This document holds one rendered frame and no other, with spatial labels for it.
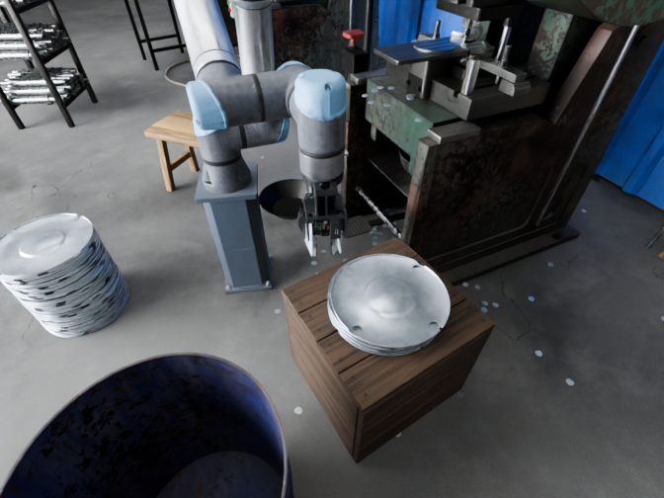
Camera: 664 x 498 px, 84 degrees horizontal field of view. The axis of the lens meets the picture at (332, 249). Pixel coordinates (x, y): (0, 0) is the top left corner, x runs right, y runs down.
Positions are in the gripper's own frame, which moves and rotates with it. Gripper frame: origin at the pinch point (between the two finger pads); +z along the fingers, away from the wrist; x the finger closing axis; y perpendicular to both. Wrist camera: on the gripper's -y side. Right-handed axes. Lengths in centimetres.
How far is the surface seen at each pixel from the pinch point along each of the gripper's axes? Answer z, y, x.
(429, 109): -8, -48, 38
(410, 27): 22, -276, 105
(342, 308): 17.5, 3.3, 3.8
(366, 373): 22.0, 18.0, 6.8
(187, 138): 23, -103, -49
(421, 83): -13, -55, 37
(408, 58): -21, -50, 30
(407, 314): 17.5, 7.2, 18.8
